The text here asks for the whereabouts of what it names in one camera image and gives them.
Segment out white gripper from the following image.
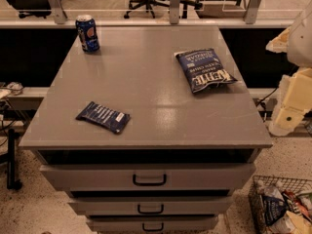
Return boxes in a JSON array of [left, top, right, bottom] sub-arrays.
[[265, 27, 312, 137]]

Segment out blue rxbar blueberry bar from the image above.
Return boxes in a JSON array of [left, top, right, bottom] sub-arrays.
[[76, 101, 131, 134]]

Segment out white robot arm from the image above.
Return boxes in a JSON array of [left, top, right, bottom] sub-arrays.
[[266, 1, 312, 137]]

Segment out blue kettle chip bag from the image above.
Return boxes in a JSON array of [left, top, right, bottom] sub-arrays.
[[175, 48, 237, 94]]

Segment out snack bags in basket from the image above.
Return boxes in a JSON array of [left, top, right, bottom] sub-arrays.
[[256, 180, 312, 234]]

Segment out grey drawer cabinet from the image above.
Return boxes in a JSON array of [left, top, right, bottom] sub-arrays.
[[19, 25, 273, 234]]

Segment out black office chair centre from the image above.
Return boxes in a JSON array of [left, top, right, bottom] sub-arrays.
[[124, 0, 202, 24]]

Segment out blue pepsi can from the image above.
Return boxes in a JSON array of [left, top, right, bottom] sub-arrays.
[[75, 15, 99, 53]]

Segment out bottom grey drawer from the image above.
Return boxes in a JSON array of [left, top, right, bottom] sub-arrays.
[[87, 215, 218, 233]]

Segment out grey drawer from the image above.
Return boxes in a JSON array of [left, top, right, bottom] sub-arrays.
[[40, 163, 255, 191], [87, 215, 218, 233], [69, 196, 232, 216]]

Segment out middle grey drawer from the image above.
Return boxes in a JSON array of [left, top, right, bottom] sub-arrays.
[[69, 196, 232, 216]]

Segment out top grey drawer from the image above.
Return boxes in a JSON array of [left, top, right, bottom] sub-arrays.
[[40, 163, 255, 191]]

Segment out black stand leg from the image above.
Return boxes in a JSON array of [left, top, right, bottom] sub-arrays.
[[7, 129, 22, 190]]

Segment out black cable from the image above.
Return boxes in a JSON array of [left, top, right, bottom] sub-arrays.
[[254, 87, 279, 122]]

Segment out wire basket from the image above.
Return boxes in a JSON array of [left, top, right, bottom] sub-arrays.
[[248, 175, 312, 234]]

